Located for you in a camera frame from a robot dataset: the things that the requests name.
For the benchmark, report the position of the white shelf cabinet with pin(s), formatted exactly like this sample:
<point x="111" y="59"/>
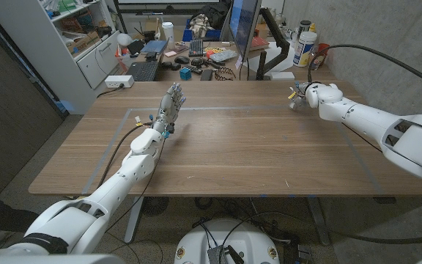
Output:
<point x="46" y="47"/>

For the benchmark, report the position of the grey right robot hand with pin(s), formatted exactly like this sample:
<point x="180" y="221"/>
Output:
<point x="299" y="100"/>

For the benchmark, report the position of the black computer monitor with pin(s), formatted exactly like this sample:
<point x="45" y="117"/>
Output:
<point x="242" y="22"/>

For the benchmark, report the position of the white paper cup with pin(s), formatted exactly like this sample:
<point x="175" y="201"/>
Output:
<point x="168" y="34"/>

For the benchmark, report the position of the white round lamp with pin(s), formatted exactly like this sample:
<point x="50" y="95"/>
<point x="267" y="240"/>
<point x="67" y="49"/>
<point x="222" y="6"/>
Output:
<point x="124" y="39"/>

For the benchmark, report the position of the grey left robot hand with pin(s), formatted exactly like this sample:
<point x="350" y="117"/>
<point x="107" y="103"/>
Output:
<point x="169" y="108"/>

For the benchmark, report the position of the black laptop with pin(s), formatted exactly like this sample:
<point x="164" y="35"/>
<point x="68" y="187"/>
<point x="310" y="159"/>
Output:
<point x="146" y="69"/>

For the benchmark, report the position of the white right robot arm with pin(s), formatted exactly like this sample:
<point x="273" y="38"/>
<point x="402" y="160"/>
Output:
<point x="372" y="119"/>

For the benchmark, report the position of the white robot torso base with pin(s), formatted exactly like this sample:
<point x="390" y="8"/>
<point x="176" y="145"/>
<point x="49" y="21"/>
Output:
<point x="247" y="240"/>

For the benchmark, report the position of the blue storage bin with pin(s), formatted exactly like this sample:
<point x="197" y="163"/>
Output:
<point x="201" y="35"/>

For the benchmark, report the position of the grey table leg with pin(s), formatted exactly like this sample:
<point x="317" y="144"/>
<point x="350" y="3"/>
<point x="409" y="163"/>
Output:
<point x="134" y="220"/>
<point x="319" y="221"/>

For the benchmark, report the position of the black phone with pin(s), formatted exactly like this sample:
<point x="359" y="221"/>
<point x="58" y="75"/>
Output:
<point x="206" y="75"/>

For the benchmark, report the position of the black keyboard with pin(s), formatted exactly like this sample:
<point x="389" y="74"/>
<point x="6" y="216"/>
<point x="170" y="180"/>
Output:
<point x="196" y="47"/>

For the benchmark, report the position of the white canister blue label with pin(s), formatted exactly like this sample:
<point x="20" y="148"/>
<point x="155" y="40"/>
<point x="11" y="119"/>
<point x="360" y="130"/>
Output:
<point x="303" y="49"/>

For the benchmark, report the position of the black-lidded bottle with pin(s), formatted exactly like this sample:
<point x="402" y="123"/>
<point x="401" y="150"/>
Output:
<point x="303" y="27"/>

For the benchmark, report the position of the black bag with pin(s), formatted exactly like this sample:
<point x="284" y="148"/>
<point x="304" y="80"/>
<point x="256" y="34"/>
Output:
<point x="214" y="12"/>

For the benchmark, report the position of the black computer mouse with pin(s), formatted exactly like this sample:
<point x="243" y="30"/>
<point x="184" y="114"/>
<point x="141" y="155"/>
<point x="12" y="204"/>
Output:
<point x="182" y="59"/>

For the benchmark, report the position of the blue cube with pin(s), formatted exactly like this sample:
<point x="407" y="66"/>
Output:
<point x="185" y="74"/>

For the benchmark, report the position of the white power strip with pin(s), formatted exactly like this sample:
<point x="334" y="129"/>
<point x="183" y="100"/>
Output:
<point x="119" y="81"/>

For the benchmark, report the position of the black floor fan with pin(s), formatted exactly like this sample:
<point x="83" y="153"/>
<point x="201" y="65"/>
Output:
<point x="155" y="205"/>

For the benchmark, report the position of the flat white box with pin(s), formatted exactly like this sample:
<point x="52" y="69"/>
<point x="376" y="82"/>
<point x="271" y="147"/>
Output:
<point x="282" y="76"/>

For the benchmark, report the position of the blue notebook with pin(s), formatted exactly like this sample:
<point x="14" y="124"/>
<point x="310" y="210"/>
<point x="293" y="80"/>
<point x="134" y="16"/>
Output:
<point x="154" y="46"/>

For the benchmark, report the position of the brown cardboard box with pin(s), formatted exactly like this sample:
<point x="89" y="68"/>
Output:
<point x="83" y="43"/>

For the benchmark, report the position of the clear plastic package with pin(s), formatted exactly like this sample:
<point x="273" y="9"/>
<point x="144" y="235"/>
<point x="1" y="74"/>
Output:
<point x="223" y="55"/>

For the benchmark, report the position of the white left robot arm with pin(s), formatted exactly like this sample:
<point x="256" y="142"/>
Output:
<point x="104" y="199"/>

